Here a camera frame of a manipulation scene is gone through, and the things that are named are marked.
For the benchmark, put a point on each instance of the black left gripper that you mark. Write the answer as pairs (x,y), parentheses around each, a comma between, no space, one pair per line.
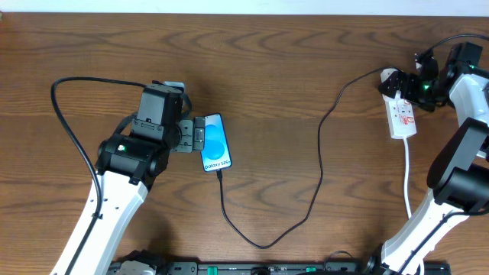
(187,135)

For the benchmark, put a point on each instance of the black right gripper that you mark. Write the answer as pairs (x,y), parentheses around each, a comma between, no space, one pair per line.
(407,86)

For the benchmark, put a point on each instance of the blue Samsung Galaxy smartphone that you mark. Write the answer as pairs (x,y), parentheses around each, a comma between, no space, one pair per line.
(215,155)

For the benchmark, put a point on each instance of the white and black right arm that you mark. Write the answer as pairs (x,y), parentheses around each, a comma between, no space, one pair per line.
(457,187)

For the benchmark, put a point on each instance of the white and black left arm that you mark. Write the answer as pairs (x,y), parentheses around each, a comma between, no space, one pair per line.
(127,166)

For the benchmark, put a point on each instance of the white power strip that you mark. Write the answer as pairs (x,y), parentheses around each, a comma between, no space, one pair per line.
(400,116)

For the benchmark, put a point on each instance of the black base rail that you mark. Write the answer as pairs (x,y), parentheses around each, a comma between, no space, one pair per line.
(193,268)

